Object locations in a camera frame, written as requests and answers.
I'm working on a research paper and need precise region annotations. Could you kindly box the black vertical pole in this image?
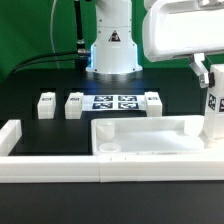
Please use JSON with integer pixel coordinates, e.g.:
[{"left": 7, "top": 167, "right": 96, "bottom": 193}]
[{"left": 74, "top": 0, "right": 85, "bottom": 71}]

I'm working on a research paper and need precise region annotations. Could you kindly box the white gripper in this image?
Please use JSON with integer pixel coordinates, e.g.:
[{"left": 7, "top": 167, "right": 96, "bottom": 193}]
[{"left": 142, "top": 0, "right": 224, "bottom": 88}]

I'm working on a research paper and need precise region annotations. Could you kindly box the fiducial marker sheet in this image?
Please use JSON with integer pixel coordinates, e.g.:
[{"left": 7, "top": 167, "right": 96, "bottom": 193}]
[{"left": 82, "top": 95, "right": 146, "bottom": 111}]

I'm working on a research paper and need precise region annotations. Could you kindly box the white U-shaped fixture frame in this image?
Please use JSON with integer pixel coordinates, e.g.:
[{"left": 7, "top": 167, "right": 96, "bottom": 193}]
[{"left": 0, "top": 120, "right": 224, "bottom": 183}]

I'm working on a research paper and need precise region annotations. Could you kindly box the white thin cable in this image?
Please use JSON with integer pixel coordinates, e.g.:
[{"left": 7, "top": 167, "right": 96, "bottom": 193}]
[{"left": 49, "top": 0, "right": 62, "bottom": 69}]

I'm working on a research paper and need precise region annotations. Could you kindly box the white desk top panel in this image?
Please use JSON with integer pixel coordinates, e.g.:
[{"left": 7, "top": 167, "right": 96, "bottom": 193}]
[{"left": 91, "top": 115, "right": 205, "bottom": 155}]

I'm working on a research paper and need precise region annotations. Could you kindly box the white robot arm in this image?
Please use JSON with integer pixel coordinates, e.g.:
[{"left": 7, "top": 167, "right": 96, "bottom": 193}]
[{"left": 87, "top": 0, "right": 224, "bottom": 88}]

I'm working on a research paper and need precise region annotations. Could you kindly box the black cable bundle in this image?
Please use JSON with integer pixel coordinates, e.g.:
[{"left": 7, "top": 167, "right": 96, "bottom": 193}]
[{"left": 6, "top": 50, "right": 92, "bottom": 79}]

